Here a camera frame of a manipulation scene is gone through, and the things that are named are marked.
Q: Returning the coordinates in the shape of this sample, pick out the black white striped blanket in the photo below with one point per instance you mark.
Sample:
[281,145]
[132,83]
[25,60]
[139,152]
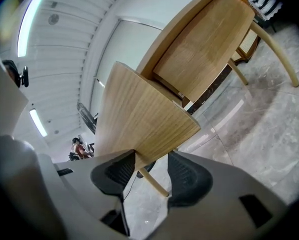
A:
[263,1]

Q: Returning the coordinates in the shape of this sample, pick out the wooden coffee table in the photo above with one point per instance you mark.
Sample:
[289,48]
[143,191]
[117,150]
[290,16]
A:
[170,35]

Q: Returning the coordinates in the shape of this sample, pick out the black standing fan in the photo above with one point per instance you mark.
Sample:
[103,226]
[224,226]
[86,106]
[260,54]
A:
[85,116]

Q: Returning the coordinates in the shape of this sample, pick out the long ceiling light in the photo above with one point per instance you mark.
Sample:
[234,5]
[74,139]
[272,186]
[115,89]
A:
[30,21]

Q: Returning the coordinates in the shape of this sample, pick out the short ceiling light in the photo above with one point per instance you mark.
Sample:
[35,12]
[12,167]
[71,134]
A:
[38,122]

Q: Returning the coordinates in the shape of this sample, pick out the black head-worn camera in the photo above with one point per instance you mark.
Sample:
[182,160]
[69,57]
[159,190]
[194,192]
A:
[25,76]

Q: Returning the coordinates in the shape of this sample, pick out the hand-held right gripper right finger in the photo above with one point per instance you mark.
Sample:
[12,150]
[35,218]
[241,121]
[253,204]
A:
[214,209]

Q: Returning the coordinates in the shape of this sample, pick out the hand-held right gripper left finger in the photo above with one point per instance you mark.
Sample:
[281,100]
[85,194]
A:
[84,184]

